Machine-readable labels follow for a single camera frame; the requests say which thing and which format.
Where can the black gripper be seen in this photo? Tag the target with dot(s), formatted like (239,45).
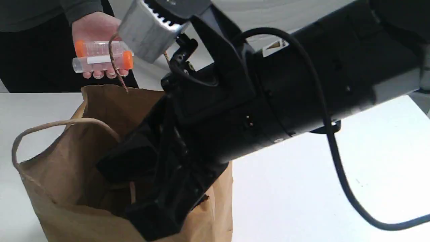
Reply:
(228,109)

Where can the brown paper bag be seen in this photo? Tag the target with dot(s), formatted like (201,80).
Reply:
(57,164)

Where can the orange-capped clear tube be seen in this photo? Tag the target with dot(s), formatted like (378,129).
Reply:
(98,48)
(123,60)

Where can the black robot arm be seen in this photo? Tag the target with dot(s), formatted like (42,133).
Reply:
(364,54)

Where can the person's bare hand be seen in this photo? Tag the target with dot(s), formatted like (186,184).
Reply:
(97,26)

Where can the grey backdrop cloth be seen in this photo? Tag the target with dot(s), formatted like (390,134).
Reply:
(288,15)

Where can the person in dark clothes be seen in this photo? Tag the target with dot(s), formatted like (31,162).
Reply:
(37,46)

